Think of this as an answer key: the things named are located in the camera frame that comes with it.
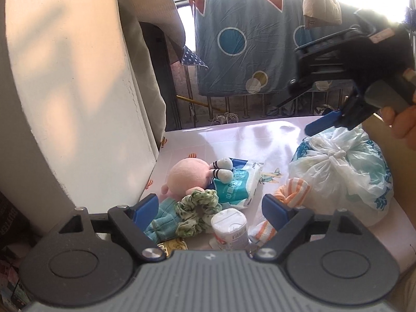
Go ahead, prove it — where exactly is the open cardboard box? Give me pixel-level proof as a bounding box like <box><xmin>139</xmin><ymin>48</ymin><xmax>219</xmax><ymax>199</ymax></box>
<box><xmin>362</xmin><ymin>114</ymin><xmax>416</xmax><ymax>274</ymax></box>

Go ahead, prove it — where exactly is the blue circle-print hanging sheet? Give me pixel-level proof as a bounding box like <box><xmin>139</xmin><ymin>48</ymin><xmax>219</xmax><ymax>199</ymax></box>
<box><xmin>193</xmin><ymin>0</ymin><xmax>361</xmax><ymax>96</ymax></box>

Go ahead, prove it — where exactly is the beige curtain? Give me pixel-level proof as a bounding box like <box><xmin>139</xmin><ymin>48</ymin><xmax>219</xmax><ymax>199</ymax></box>
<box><xmin>115</xmin><ymin>0</ymin><xmax>186</xmax><ymax>150</ymax></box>

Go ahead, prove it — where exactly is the teal striped cloth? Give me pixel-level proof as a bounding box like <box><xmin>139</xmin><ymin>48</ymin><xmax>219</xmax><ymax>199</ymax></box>
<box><xmin>143</xmin><ymin>198</ymin><xmax>183</xmax><ymax>243</ymax></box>

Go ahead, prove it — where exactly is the orange striped white towel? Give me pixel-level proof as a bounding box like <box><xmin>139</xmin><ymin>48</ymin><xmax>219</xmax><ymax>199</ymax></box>
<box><xmin>249</xmin><ymin>177</ymin><xmax>310</xmax><ymax>246</ymax></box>

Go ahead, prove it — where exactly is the person's right hand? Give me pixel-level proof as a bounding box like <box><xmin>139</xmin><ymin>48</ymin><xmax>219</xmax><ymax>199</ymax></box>
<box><xmin>380</xmin><ymin>103</ymin><xmax>416</xmax><ymax>143</ymax></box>

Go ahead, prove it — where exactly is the white plastic bottle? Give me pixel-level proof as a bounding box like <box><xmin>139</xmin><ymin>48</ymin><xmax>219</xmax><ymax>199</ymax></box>
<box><xmin>210</xmin><ymin>210</ymin><xmax>249</xmax><ymax>251</ymax></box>

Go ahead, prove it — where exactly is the pink plush toy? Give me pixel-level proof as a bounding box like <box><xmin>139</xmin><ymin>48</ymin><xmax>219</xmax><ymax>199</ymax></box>
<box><xmin>159</xmin><ymin>157</ymin><xmax>234</xmax><ymax>204</ymax></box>

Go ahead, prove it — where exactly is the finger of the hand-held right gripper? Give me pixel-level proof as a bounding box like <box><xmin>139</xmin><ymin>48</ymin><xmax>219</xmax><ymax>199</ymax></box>
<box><xmin>305</xmin><ymin>93</ymin><xmax>376</xmax><ymax>136</ymax></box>
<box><xmin>276</xmin><ymin>83</ymin><xmax>313</xmax><ymax>108</ymax></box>

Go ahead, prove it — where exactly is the green patterned scrunchie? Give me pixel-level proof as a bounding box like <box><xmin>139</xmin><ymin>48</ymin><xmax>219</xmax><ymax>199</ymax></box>
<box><xmin>175</xmin><ymin>188</ymin><xmax>223</xmax><ymax>238</ymax></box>

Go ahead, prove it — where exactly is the star-print triangular flag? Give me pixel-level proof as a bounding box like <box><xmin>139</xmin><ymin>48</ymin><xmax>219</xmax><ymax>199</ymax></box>
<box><xmin>181</xmin><ymin>45</ymin><xmax>209</xmax><ymax>69</ymax></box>

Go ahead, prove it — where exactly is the gold tissue pack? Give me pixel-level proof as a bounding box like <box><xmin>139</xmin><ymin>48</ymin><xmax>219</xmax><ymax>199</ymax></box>
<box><xmin>156</xmin><ymin>237</ymin><xmax>187</xmax><ymax>257</ymax></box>

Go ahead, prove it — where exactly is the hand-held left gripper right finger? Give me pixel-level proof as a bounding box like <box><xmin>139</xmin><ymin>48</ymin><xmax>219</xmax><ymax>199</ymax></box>
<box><xmin>253</xmin><ymin>194</ymin><xmax>357</xmax><ymax>262</ymax></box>

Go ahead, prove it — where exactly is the dark printed box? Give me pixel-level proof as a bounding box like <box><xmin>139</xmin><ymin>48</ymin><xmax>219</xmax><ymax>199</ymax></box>
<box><xmin>0</xmin><ymin>192</ymin><xmax>33</xmax><ymax>244</ymax></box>

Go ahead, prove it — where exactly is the metal balcony railing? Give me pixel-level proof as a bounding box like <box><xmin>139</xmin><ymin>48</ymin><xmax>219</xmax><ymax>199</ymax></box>
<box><xmin>172</xmin><ymin>0</ymin><xmax>358</xmax><ymax>127</ymax></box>

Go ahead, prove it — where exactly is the white plastic bag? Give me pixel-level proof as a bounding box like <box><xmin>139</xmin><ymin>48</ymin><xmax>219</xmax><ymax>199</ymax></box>
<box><xmin>289</xmin><ymin>127</ymin><xmax>395</xmax><ymax>228</ymax></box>

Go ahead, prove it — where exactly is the yellow stick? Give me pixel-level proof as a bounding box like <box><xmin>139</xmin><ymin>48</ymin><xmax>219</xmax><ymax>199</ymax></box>
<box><xmin>177</xmin><ymin>95</ymin><xmax>209</xmax><ymax>108</ymax></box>

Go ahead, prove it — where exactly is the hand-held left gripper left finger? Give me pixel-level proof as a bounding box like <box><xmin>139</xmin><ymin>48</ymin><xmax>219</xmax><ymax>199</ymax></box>
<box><xmin>59</xmin><ymin>194</ymin><xmax>166</xmax><ymax>262</ymax></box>

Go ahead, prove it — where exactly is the beige hanging cloth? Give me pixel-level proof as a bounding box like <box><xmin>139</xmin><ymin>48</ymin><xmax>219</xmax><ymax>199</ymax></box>
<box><xmin>302</xmin><ymin>0</ymin><xmax>342</xmax><ymax>27</ymax></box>

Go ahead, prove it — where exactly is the teal wet wipes pack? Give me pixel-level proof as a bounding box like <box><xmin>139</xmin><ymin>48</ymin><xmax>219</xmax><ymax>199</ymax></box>
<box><xmin>208</xmin><ymin>158</ymin><xmax>264</xmax><ymax>210</ymax></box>

